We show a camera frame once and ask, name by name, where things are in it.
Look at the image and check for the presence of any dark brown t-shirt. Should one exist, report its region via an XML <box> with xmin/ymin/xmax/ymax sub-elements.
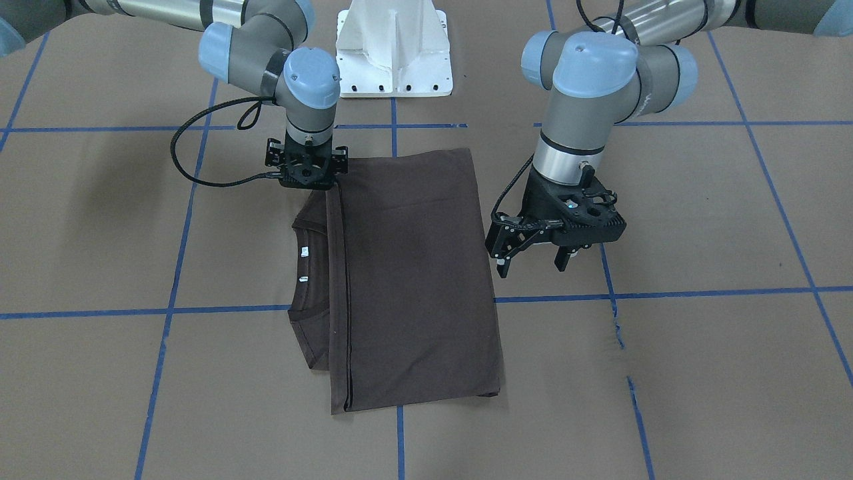
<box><xmin>288</xmin><ymin>148</ymin><xmax>502</xmax><ymax>415</ymax></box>

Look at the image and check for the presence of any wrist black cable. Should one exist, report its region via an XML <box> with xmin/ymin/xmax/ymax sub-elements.
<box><xmin>171</xmin><ymin>96</ymin><xmax>287</xmax><ymax>189</ymax></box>
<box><xmin>490</xmin><ymin>0</ymin><xmax>627</xmax><ymax>221</ymax></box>

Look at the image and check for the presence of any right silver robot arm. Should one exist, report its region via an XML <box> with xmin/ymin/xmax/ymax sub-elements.
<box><xmin>1</xmin><ymin>1</ymin><xmax>348</xmax><ymax>191</ymax></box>

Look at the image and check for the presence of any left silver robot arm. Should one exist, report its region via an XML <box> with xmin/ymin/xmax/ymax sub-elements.
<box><xmin>485</xmin><ymin>1</ymin><xmax>851</xmax><ymax>277</ymax></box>

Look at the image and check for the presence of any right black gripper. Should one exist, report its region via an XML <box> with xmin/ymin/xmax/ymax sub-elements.
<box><xmin>265</xmin><ymin>136</ymin><xmax>349</xmax><ymax>191</ymax></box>

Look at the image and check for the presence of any white pedestal column base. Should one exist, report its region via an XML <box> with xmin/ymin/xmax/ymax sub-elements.
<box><xmin>336</xmin><ymin>1</ymin><xmax>454</xmax><ymax>98</ymax></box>

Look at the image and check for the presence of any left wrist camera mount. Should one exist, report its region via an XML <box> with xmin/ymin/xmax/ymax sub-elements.
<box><xmin>548</xmin><ymin>175</ymin><xmax>627</xmax><ymax>248</ymax></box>

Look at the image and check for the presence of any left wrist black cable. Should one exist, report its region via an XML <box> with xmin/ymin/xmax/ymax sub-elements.
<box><xmin>490</xmin><ymin>0</ymin><xmax>627</xmax><ymax>221</ymax></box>

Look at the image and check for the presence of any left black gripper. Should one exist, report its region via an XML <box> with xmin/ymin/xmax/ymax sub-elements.
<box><xmin>485</xmin><ymin>167</ymin><xmax>579</xmax><ymax>277</ymax></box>

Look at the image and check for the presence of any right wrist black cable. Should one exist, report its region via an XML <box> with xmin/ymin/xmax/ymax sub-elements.
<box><xmin>171</xmin><ymin>96</ymin><xmax>287</xmax><ymax>189</ymax></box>

